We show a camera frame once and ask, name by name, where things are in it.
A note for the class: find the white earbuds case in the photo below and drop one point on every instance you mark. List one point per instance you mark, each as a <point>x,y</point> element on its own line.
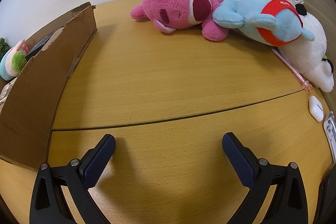
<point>315,108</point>

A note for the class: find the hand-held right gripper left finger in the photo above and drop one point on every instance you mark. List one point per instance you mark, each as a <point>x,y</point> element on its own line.
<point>97,161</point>

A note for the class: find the pink transparent pen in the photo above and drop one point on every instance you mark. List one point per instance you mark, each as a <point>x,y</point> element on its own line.
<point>294,70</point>

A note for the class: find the small black box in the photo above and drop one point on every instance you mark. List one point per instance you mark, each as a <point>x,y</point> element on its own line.
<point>36,49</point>

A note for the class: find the white and silver small device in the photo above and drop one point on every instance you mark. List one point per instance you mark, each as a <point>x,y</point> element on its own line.
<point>330,134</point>

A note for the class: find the white plush toy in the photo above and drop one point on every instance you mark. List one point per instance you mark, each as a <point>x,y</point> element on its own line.
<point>312,56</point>

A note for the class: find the blue plush toy red collar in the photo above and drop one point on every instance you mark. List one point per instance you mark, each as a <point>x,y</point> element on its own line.
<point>252,16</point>

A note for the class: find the green plant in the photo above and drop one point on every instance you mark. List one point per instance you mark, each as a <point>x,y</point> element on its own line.
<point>4,47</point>

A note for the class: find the white printed packet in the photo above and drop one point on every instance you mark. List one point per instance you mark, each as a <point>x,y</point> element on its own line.
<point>5,94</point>

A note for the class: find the brown cardboard box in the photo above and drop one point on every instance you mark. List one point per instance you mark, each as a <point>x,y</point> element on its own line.
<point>34,98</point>

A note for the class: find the pink pig plush toy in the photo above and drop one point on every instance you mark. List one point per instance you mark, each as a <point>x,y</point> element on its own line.
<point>11,62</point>

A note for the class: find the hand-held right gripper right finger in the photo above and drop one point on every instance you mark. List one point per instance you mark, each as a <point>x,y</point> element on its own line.
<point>239,158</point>

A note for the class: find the flat black device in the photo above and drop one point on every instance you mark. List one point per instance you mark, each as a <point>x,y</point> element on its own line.
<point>328,197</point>

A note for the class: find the pink bear plush toy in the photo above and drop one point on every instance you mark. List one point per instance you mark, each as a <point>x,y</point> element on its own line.
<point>173,8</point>

